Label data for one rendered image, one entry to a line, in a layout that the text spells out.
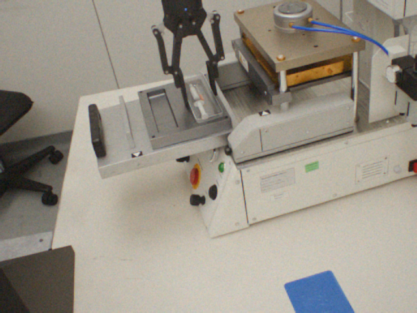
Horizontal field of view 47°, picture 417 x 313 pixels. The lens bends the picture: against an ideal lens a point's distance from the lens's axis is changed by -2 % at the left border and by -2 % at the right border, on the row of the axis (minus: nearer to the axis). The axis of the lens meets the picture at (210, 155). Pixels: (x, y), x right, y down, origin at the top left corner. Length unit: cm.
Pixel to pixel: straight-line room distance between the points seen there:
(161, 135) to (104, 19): 158
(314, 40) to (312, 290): 48
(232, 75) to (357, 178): 37
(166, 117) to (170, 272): 32
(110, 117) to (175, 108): 16
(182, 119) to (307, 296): 42
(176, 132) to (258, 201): 23
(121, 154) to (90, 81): 168
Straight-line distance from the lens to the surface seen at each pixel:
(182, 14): 93
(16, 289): 78
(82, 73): 264
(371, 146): 107
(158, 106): 109
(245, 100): 115
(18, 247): 123
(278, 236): 106
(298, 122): 96
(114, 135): 105
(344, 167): 107
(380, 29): 109
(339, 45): 95
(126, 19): 249
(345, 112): 99
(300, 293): 97
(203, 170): 113
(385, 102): 105
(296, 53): 94
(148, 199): 120
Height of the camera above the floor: 154
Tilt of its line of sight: 38 degrees down
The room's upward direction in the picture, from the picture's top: 11 degrees counter-clockwise
